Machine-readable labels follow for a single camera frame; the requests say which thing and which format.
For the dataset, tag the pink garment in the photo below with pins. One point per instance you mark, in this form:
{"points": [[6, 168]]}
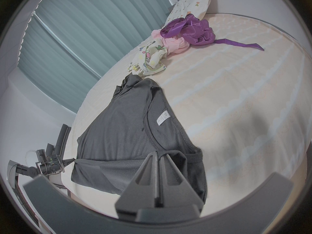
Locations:
{"points": [[174, 45]]}

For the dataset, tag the black T-shirt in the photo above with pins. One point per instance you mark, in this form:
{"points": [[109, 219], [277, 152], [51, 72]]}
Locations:
{"points": [[126, 130]]}

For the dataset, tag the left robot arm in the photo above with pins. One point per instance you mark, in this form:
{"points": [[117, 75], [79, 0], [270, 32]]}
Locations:
{"points": [[26, 171]]}

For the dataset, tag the purple satin garment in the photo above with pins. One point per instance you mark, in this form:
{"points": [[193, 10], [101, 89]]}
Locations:
{"points": [[195, 30]]}

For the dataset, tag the white printed garment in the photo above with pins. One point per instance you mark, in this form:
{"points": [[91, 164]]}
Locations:
{"points": [[151, 60]]}

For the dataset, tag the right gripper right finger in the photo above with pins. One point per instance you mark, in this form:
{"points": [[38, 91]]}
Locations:
{"points": [[178, 191]]}

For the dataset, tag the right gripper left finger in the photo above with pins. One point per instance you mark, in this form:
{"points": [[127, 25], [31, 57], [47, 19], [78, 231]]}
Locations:
{"points": [[139, 191]]}

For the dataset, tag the white printed pillow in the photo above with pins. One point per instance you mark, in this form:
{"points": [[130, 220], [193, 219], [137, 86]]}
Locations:
{"points": [[192, 6]]}

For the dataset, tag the bed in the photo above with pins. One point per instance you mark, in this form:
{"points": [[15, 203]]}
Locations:
{"points": [[243, 106]]}

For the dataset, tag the blue-green curtain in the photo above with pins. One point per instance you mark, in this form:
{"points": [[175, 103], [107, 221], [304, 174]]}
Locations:
{"points": [[56, 69], [109, 21]]}

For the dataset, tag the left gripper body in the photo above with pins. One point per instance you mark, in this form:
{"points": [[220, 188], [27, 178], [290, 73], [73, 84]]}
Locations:
{"points": [[57, 167]]}

